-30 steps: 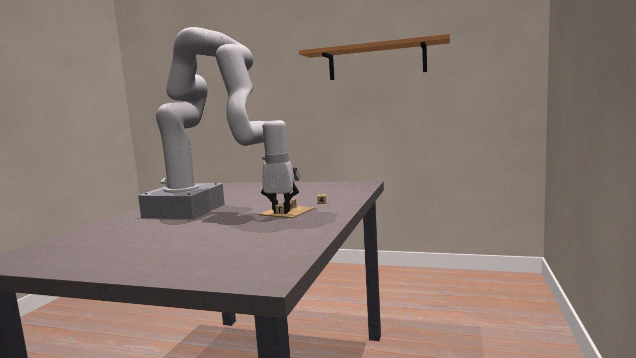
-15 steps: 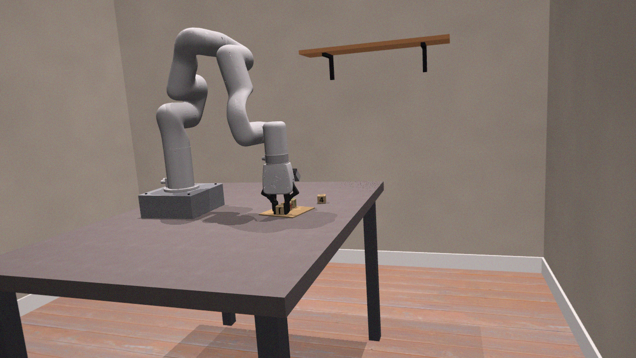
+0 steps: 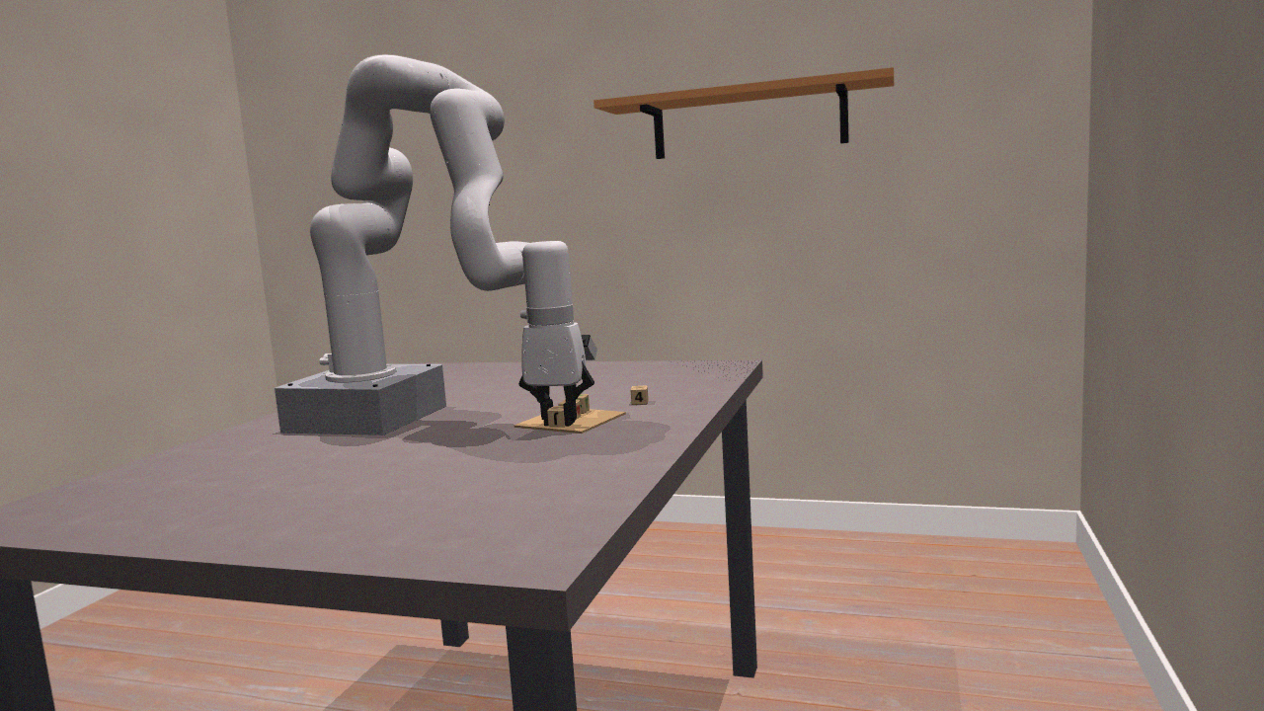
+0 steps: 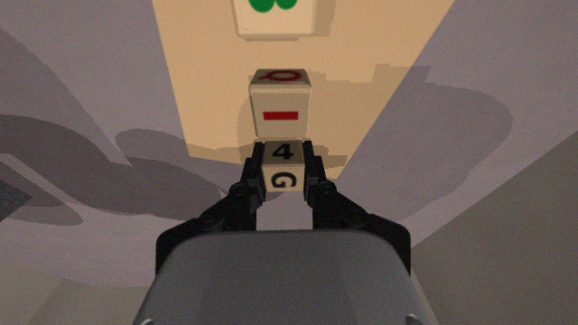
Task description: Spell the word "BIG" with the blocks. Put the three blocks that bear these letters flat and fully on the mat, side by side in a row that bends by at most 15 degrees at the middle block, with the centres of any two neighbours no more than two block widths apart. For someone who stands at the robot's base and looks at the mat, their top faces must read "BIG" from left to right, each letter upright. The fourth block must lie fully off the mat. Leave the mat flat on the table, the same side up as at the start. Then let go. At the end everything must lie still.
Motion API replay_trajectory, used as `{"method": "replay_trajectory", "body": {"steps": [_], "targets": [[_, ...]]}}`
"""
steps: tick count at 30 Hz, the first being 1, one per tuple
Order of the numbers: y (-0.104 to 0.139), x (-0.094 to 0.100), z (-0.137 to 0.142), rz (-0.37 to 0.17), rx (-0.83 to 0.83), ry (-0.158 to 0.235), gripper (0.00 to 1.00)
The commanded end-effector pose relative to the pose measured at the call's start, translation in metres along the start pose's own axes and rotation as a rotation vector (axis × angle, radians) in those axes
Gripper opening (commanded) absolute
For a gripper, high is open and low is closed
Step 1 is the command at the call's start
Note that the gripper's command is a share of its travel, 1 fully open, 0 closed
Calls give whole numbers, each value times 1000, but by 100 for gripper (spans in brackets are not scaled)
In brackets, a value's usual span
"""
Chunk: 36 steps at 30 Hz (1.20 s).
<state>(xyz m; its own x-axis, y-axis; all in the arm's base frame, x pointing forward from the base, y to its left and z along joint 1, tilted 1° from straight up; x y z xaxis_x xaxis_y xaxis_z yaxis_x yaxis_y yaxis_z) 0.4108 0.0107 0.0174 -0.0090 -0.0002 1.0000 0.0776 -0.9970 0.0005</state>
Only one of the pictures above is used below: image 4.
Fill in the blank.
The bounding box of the beige letter block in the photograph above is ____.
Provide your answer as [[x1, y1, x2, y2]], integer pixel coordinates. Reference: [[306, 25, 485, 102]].
[[230, 0, 317, 39], [248, 69, 312, 138], [261, 140, 305, 192]]

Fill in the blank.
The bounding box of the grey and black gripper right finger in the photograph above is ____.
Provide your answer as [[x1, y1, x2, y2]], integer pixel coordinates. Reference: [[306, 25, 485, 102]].
[[303, 141, 411, 278]]

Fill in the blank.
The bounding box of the tan flat mat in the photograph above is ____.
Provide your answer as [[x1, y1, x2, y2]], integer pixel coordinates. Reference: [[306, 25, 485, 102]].
[[152, 0, 454, 179]]

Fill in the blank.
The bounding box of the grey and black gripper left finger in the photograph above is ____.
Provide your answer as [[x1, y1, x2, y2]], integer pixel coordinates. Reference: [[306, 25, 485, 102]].
[[155, 142, 266, 276]]

